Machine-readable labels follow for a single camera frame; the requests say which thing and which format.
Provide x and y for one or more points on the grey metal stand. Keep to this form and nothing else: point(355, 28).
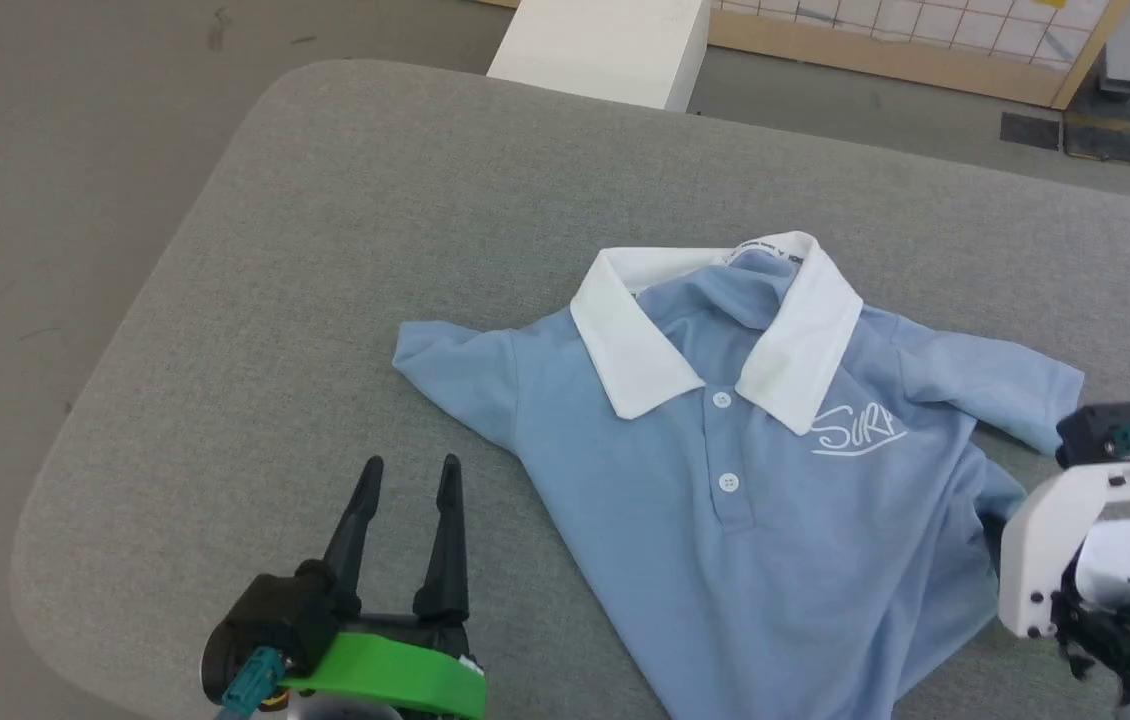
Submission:
point(1123, 55)

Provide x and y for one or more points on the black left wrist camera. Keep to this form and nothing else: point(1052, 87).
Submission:
point(265, 625)

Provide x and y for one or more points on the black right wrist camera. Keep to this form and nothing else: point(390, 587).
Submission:
point(1100, 432)

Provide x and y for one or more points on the light blue white-collared polo shirt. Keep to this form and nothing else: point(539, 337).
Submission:
point(725, 560)

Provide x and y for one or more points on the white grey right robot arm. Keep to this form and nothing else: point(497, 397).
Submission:
point(1125, 570)

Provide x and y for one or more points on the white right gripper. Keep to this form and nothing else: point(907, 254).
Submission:
point(1035, 560)

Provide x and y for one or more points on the white box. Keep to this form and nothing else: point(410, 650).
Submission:
point(605, 45)

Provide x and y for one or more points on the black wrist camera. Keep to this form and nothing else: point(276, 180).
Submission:
point(1100, 432)
point(265, 625)

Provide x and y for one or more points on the small black floor tape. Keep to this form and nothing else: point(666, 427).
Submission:
point(1030, 131)

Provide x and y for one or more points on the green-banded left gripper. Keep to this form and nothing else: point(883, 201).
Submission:
point(395, 670)

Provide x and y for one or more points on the lemon print tiled panel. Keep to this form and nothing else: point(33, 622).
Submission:
point(905, 35)

